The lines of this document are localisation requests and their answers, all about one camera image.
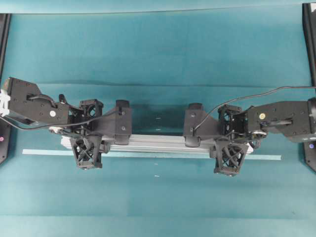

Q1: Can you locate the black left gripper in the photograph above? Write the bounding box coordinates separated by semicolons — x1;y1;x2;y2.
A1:
48;99;106;170

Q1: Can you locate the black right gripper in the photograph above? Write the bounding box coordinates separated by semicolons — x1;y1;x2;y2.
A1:
213;105;267;177

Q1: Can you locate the silver aluminium extrusion rail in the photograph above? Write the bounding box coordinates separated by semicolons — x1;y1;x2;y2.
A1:
60;133;255;158

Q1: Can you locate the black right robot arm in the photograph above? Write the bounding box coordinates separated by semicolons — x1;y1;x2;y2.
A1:
210;98;316;176

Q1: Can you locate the grey left camera cable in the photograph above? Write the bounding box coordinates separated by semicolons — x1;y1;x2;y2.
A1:
0;108;124;130

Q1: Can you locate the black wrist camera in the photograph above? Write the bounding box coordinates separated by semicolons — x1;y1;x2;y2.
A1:
93;100;132;145
183;103;222;148

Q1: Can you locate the black right camera cable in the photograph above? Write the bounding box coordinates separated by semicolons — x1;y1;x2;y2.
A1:
192;85;316;131

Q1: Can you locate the light teal tape strip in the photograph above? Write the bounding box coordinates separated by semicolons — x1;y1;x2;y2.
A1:
22;149;281;160

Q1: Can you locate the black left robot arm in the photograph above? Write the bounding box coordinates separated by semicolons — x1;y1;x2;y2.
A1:
0;77;103;169

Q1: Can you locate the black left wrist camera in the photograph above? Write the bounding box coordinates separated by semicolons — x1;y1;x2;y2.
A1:
93;100;132;145

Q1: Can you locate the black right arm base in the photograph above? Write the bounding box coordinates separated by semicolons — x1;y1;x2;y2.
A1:
301;2;316;173

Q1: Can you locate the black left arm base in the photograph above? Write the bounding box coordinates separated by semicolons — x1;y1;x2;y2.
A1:
0;13;11;163

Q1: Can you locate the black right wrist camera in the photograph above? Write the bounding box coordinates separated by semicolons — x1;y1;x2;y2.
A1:
183;103;222;148

